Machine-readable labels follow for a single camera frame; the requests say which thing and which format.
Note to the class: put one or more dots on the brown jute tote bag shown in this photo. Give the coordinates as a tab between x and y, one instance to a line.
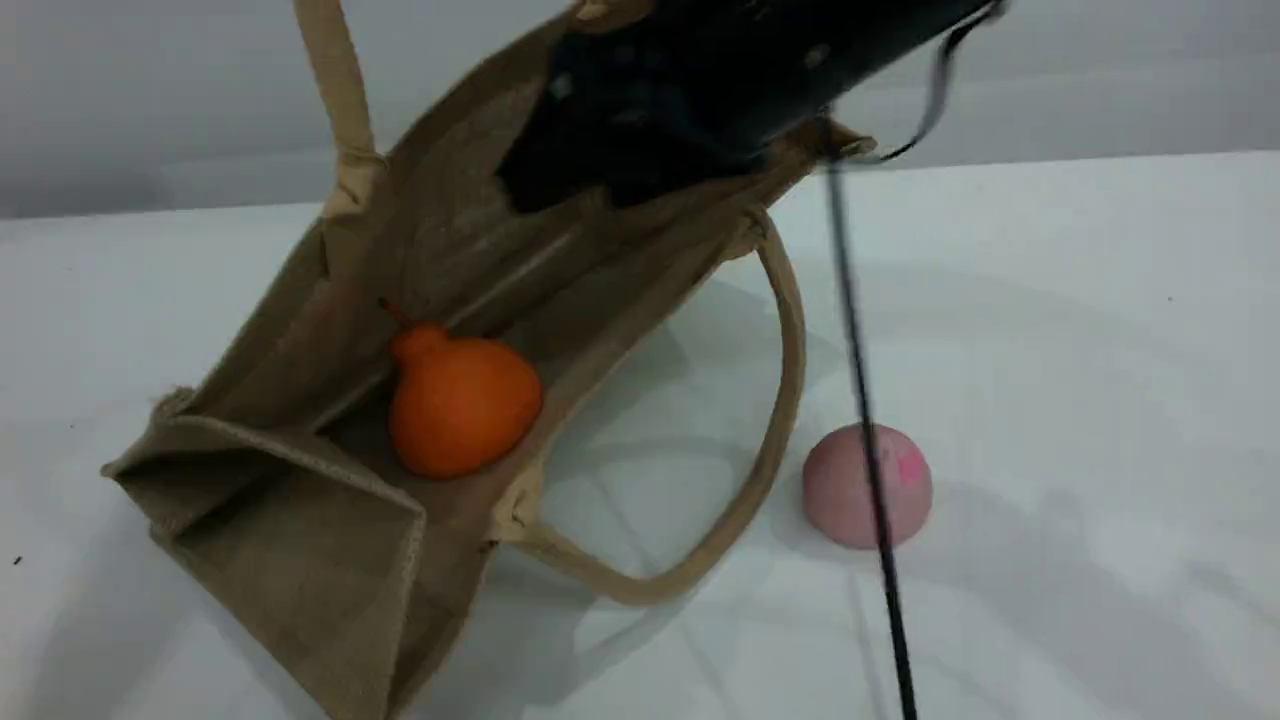
290	520

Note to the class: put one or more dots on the pink peach toy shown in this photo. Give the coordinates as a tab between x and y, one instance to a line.
835	490

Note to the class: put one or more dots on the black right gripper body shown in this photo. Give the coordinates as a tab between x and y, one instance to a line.
700	90

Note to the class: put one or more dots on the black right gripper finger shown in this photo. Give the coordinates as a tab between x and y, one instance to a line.
560	170

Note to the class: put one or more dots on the orange toy fruit with stem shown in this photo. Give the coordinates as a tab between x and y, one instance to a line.
465	405

